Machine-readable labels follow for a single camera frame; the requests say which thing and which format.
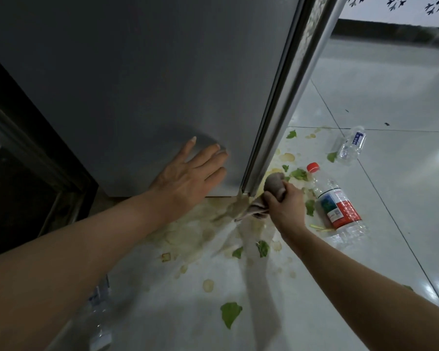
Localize person's right forearm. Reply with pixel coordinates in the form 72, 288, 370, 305
283, 227, 439, 351

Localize grey refrigerator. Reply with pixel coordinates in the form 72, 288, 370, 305
0, 0, 348, 198

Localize red-label plastic water bottle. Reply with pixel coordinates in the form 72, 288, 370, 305
306, 162, 369, 250

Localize clear plastic bottle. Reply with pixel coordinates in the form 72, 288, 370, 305
83, 275, 115, 351

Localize person's left forearm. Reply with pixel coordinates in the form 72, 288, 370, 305
0, 189, 170, 351

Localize grey refrigerator door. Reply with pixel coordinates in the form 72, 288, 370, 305
241, 0, 348, 197

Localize dark baseboard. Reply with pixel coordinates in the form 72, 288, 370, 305
332, 18, 439, 49

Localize person's left hand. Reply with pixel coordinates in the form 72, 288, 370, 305
148, 136, 229, 221

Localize dark cabinet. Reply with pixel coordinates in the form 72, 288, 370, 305
0, 45, 99, 261

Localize person's right hand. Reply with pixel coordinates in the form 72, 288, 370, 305
262, 181, 310, 243

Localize blue-label plastic water bottle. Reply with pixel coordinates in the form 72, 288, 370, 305
335, 126, 367, 166

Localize grey-brown cleaning cloth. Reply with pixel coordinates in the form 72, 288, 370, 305
235, 172, 288, 222

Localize scattered green leaf pieces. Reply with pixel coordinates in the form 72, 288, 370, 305
220, 129, 414, 330

